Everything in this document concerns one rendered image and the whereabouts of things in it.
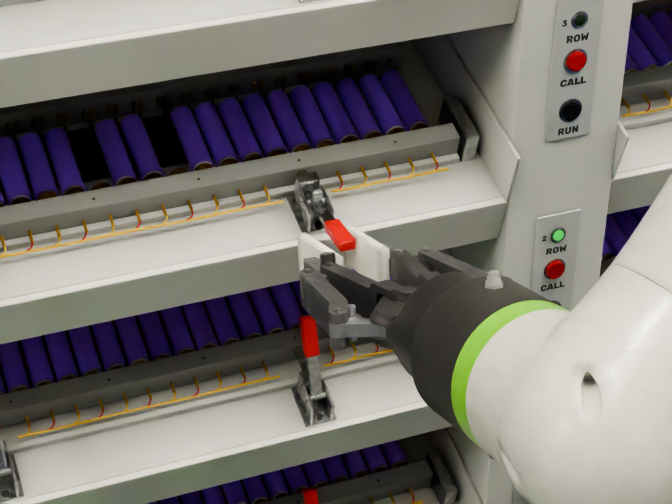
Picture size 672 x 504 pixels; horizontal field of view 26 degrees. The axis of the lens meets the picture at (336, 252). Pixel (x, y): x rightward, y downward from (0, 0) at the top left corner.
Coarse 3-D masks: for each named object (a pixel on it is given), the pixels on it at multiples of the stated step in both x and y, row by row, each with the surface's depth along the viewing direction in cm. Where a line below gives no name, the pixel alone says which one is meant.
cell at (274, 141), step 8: (248, 96) 119; (256, 96) 119; (248, 104) 119; (256, 104) 119; (264, 104) 119; (248, 112) 119; (256, 112) 118; (264, 112) 118; (256, 120) 118; (264, 120) 117; (272, 120) 118; (256, 128) 117; (264, 128) 117; (272, 128) 117; (256, 136) 118; (264, 136) 117; (272, 136) 116; (280, 136) 117; (264, 144) 116; (272, 144) 116; (280, 144) 116; (264, 152) 116
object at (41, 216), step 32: (448, 128) 119; (256, 160) 114; (288, 160) 114; (320, 160) 115; (352, 160) 115; (384, 160) 117; (416, 160) 118; (96, 192) 110; (128, 192) 110; (160, 192) 111; (192, 192) 112; (224, 192) 113; (0, 224) 107; (32, 224) 108; (64, 224) 109; (160, 224) 111; (0, 256) 107
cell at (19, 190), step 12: (0, 144) 113; (12, 144) 113; (0, 156) 112; (12, 156) 112; (0, 168) 112; (12, 168) 111; (12, 180) 110; (24, 180) 111; (12, 192) 110; (24, 192) 110
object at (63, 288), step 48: (432, 48) 125; (240, 96) 122; (432, 96) 124; (480, 96) 118; (480, 144) 120; (336, 192) 116; (384, 192) 116; (432, 192) 117; (480, 192) 118; (96, 240) 110; (144, 240) 111; (192, 240) 111; (240, 240) 112; (288, 240) 112; (384, 240) 115; (432, 240) 118; (480, 240) 120; (0, 288) 106; (48, 288) 107; (96, 288) 107; (144, 288) 109; (192, 288) 111; (240, 288) 113; (0, 336) 108
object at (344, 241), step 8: (312, 192) 111; (320, 192) 111; (312, 200) 112; (320, 200) 112; (312, 208) 112; (320, 208) 111; (320, 216) 110; (328, 216) 110; (328, 224) 109; (336, 224) 109; (328, 232) 109; (336, 232) 108; (344, 232) 108; (336, 240) 107; (344, 240) 107; (352, 240) 107; (344, 248) 107; (352, 248) 107
